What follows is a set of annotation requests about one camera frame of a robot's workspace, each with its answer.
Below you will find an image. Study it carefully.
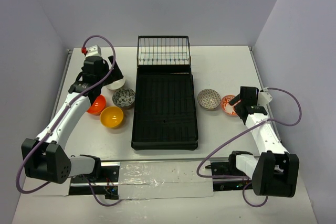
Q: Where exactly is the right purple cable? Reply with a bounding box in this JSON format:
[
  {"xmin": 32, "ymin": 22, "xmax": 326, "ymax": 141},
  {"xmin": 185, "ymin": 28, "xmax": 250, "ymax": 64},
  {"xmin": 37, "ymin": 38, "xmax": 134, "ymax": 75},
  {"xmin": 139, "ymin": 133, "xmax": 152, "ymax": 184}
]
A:
[{"xmin": 196, "ymin": 87, "xmax": 303, "ymax": 207}]

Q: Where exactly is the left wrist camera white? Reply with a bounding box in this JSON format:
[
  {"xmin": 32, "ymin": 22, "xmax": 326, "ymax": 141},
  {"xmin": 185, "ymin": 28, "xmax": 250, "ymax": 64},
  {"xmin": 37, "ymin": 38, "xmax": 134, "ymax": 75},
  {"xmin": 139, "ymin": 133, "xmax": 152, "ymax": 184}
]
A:
[{"xmin": 81, "ymin": 45, "xmax": 101, "ymax": 57}]

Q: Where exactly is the black wire plate holder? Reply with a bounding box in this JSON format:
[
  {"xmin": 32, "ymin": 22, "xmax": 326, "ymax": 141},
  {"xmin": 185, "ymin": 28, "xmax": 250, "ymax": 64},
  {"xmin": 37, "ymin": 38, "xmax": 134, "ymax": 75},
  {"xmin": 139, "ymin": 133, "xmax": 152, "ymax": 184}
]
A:
[{"xmin": 136, "ymin": 35, "xmax": 191, "ymax": 74}]

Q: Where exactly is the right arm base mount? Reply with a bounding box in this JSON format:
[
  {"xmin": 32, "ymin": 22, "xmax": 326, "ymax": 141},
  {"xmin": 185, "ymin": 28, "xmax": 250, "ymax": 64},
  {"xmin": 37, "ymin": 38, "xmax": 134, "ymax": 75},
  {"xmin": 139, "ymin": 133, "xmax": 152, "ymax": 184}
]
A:
[{"xmin": 205, "ymin": 161, "xmax": 251, "ymax": 191}]

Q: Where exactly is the dark floral patterned bowl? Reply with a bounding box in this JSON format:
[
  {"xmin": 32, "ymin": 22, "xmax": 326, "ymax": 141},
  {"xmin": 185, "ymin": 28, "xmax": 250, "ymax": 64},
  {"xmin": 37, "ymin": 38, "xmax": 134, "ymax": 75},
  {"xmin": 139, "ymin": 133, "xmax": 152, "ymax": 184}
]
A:
[{"xmin": 112, "ymin": 88, "xmax": 135, "ymax": 109}]

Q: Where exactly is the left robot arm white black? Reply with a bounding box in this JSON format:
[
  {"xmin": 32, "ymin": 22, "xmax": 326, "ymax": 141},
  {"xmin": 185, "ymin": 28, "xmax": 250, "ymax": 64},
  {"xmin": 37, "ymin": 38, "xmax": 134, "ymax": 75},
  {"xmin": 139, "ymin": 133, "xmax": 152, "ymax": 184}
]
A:
[{"xmin": 18, "ymin": 56, "xmax": 119, "ymax": 184}]

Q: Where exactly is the yellow plastic bowl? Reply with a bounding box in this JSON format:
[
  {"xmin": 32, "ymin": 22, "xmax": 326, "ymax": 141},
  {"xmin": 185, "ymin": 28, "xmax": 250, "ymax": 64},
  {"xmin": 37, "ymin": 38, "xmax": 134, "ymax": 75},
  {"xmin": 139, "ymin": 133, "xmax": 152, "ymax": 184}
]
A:
[{"xmin": 100, "ymin": 106, "xmax": 124, "ymax": 129}]

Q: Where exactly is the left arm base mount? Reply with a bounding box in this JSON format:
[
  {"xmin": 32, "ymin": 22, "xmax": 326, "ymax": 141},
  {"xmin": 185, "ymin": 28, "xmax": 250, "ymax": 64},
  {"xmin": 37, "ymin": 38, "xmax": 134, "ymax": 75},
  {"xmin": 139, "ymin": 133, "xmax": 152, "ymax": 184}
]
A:
[{"xmin": 68, "ymin": 164, "xmax": 120, "ymax": 200}]

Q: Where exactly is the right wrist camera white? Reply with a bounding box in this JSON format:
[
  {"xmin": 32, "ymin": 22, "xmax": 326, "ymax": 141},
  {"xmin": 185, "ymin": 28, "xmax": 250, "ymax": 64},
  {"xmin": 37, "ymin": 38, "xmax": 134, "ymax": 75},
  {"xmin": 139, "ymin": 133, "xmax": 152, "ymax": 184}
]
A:
[{"xmin": 257, "ymin": 90, "xmax": 272, "ymax": 106}]

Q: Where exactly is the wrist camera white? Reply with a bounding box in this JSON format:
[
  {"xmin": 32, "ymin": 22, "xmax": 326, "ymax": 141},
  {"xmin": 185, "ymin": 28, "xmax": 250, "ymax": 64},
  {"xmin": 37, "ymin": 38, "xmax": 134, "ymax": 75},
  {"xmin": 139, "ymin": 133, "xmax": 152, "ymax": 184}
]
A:
[
  {"xmin": 257, "ymin": 90, "xmax": 272, "ymax": 106},
  {"xmin": 81, "ymin": 45, "xmax": 101, "ymax": 57}
]

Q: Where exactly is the white ceramic bowl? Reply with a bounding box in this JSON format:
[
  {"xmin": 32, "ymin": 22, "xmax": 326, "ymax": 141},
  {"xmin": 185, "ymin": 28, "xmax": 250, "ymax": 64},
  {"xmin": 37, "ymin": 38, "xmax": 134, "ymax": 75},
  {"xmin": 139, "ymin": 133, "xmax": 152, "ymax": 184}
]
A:
[{"xmin": 106, "ymin": 77, "xmax": 126, "ymax": 90}]

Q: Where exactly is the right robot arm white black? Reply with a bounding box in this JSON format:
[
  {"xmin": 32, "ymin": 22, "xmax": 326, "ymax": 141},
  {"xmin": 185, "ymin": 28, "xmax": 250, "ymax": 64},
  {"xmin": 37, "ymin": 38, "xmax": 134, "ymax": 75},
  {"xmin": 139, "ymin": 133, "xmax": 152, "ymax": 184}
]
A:
[{"xmin": 228, "ymin": 86, "xmax": 300, "ymax": 198}]

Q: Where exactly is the black dish rack tray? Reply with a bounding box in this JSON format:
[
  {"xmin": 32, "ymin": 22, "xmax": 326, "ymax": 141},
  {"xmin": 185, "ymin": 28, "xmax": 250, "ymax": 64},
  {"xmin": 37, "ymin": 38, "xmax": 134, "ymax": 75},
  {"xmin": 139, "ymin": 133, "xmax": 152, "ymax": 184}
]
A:
[{"xmin": 131, "ymin": 73, "xmax": 198, "ymax": 151}]

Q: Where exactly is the brown geometric patterned bowl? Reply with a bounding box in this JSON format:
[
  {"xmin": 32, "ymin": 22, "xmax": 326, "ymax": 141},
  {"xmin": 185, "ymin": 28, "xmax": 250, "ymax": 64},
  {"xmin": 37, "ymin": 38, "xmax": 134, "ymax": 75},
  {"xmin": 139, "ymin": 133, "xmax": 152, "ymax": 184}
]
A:
[{"xmin": 197, "ymin": 89, "xmax": 221, "ymax": 110}]

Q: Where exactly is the orange white patterned bowl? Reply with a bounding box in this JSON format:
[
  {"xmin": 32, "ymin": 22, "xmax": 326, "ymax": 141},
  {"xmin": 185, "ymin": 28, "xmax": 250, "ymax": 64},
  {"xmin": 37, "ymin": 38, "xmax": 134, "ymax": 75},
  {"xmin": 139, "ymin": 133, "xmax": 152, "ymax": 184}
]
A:
[{"xmin": 220, "ymin": 95, "xmax": 237, "ymax": 117}]

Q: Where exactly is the orange plastic bowl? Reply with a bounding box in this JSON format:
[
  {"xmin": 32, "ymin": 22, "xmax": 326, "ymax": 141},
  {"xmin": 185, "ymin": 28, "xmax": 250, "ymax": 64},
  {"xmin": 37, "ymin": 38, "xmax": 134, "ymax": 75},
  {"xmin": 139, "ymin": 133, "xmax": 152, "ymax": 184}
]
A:
[{"xmin": 87, "ymin": 95, "xmax": 107, "ymax": 115}]

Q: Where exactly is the silver tape strip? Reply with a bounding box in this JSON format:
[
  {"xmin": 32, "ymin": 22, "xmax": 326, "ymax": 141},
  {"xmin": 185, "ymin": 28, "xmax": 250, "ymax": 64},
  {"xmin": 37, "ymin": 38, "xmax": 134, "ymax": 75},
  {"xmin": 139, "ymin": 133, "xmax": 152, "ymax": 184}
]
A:
[{"xmin": 118, "ymin": 161, "xmax": 214, "ymax": 200}]

